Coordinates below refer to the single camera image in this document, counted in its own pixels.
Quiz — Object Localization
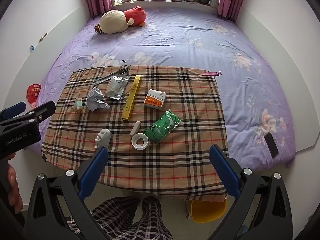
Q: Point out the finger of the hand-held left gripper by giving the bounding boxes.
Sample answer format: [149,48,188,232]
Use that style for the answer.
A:
[0,101,56,133]
[0,101,27,121]

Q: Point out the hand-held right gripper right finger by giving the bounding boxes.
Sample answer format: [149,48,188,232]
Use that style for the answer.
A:
[209,144,293,240]

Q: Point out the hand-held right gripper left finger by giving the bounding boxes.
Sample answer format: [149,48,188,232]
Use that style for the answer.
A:
[25,146,110,240]

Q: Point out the yellow plastic bin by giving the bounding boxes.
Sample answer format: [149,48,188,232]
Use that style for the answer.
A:
[190,199,228,224]

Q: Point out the white plastic ring cap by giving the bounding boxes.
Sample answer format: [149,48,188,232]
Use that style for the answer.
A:
[131,133,150,151]

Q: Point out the grey paper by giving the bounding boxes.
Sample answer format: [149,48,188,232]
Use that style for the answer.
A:
[86,87,111,112]

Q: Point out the small white cylinder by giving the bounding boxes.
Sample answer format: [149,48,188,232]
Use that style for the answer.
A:
[130,121,141,136]

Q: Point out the white paper wad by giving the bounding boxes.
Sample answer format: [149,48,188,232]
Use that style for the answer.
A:
[105,76,129,100]

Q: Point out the green foil packet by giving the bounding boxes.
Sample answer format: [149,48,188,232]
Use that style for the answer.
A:
[144,109,181,144]

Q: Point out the person's left hand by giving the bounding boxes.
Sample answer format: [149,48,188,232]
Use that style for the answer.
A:
[7,154,22,214]

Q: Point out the red round hand fan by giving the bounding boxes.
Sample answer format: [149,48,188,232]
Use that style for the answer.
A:
[26,84,42,105]

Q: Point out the tan plaid cloth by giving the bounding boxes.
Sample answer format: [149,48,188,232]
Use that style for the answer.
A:
[41,65,229,203]

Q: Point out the black phone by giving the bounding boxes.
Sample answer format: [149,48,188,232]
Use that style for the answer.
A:
[264,132,279,159]

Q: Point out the grey metal ruler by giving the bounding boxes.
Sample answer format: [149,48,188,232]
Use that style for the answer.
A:
[92,71,120,86]

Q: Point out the plaid pajama pants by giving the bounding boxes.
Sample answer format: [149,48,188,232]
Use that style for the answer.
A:
[67,196,173,240]

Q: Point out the long yellow box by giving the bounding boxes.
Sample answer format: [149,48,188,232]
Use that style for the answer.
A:
[122,74,142,121]

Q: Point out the white and orange box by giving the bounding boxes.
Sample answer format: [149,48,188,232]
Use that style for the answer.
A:
[144,89,167,110]

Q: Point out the cream and red plush toy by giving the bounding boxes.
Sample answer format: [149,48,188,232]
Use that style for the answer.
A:
[94,6,147,34]

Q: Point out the purple floral bed sheet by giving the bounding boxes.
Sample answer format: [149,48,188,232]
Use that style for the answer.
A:
[37,6,297,171]

